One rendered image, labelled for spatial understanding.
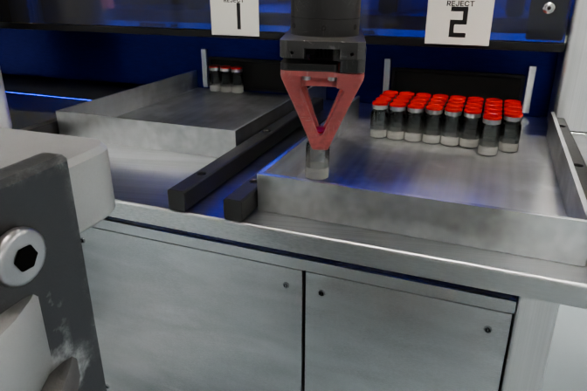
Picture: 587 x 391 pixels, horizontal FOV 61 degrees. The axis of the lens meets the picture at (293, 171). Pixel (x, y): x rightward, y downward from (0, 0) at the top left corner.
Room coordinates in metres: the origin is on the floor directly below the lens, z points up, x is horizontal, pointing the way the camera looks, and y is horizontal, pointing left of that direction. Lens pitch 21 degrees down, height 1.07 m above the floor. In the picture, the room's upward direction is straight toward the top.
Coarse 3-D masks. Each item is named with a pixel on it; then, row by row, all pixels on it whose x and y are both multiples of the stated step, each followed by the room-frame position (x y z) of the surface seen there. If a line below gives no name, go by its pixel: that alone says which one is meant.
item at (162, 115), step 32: (128, 96) 0.76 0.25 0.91; (160, 96) 0.84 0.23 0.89; (192, 96) 0.87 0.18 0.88; (224, 96) 0.87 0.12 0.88; (256, 96) 0.87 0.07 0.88; (288, 96) 0.87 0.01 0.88; (320, 96) 0.83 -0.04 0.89; (64, 128) 0.63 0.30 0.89; (96, 128) 0.61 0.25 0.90; (128, 128) 0.59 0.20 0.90; (160, 128) 0.58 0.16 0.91; (192, 128) 0.56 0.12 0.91; (224, 128) 0.67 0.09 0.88; (256, 128) 0.59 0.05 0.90
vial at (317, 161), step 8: (312, 152) 0.43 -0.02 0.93; (320, 152) 0.42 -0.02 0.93; (328, 152) 0.43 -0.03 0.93; (312, 160) 0.43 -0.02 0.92; (320, 160) 0.42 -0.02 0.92; (328, 160) 0.43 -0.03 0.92; (312, 168) 0.43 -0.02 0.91; (320, 168) 0.42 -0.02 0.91; (328, 168) 0.43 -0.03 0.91; (312, 176) 0.42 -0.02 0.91; (320, 176) 0.42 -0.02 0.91
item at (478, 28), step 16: (432, 0) 0.72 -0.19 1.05; (448, 0) 0.71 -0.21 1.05; (464, 0) 0.71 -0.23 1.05; (480, 0) 0.70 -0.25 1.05; (432, 16) 0.72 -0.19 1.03; (448, 16) 0.71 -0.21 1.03; (480, 16) 0.70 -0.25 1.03; (432, 32) 0.72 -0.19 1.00; (448, 32) 0.71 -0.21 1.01; (464, 32) 0.70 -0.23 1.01; (480, 32) 0.70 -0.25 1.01
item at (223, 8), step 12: (216, 0) 0.84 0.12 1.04; (228, 0) 0.83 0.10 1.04; (240, 0) 0.82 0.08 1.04; (252, 0) 0.82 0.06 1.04; (216, 12) 0.84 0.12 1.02; (228, 12) 0.83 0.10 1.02; (240, 12) 0.82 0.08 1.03; (252, 12) 0.82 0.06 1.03; (216, 24) 0.84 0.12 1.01; (228, 24) 0.83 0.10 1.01; (252, 24) 0.82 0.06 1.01; (252, 36) 0.82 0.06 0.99
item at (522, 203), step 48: (336, 144) 0.59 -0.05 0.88; (384, 144) 0.59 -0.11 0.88; (432, 144) 0.59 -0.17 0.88; (528, 144) 0.59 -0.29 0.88; (288, 192) 0.40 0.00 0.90; (336, 192) 0.38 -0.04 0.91; (384, 192) 0.37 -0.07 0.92; (432, 192) 0.44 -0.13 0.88; (480, 192) 0.44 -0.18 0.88; (528, 192) 0.44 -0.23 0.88; (576, 192) 0.38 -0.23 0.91; (432, 240) 0.35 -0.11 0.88; (480, 240) 0.34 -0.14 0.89; (528, 240) 0.33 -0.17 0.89; (576, 240) 0.32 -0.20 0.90
